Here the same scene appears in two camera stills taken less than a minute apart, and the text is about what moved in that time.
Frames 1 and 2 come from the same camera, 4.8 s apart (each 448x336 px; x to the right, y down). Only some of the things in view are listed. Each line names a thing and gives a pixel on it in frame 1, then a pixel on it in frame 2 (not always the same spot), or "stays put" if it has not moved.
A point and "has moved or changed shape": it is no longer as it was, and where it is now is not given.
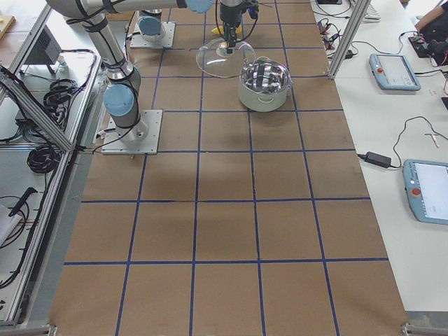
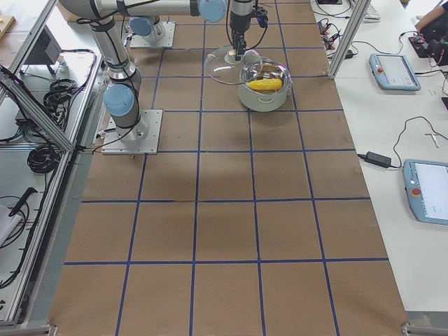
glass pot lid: x=213 y=59 has moved or changed shape
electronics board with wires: x=329 y=32 stays put
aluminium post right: x=357 y=13 stays put
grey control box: x=47 y=50 stays put
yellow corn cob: x=221 y=29 to x=270 y=84
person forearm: x=437 y=12 stays put
